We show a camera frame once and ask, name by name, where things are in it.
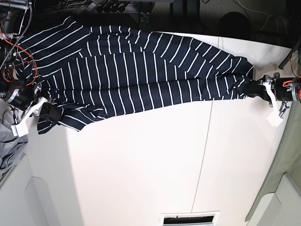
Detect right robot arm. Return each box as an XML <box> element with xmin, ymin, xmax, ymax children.
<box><xmin>0</xmin><ymin>0</ymin><xmax>61</xmax><ymax>125</ymax></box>

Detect black round stool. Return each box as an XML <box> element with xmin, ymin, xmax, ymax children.
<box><xmin>218</xmin><ymin>12</ymin><xmax>251</xmax><ymax>39</ymax></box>

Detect white floor cables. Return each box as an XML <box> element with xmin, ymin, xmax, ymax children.
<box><xmin>236</xmin><ymin>0</ymin><xmax>294</xmax><ymax>40</ymax></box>

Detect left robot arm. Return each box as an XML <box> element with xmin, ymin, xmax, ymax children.
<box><xmin>244</xmin><ymin>46</ymin><xmax>301</xmax><ymax>102</ymax></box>

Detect black power strip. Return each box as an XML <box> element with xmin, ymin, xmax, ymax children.
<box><xmin>93</xmin><ymin>0</ymin><xmax>135</xmax><ymax>14</ymax></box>

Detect grey clothes pile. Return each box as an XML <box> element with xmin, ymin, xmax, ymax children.
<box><xmin>0</xmin><ymin>110</ymin><xmax>28</xmax><ymax>179</ymax></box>

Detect white vent slot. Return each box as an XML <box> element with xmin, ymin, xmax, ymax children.
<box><xmin>160</xmin><ymin>211</ymin><xmax>220</xmax><ymax>226</ymax></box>

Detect navy white striped t-shirt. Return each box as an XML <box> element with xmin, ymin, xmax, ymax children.
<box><xmin>16</xmin><ymin>17</ymin><xmax>253</xmax><ymax>131</ymax></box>

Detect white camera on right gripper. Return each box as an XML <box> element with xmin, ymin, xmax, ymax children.
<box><xmin>11</xmin><ymin>97</ymin><xmax>47</xmax><ymax>137</ymax></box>

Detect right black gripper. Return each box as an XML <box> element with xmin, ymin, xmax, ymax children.
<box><xmin>4</xmin><ymin>81</ymin><xmax>63</xmax><ymax>126</ymax></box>

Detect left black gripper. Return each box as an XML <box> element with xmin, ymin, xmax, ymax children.
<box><xmin>243</xmin><ymin>75</ymin><xmax>301</xmax><ymax>102</ymax></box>

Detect grey-green side panel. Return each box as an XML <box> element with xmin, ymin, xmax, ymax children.
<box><xmin>245</xmin><ymin>103</ymin><xmax>301</xmax><ymax>221</ymax></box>

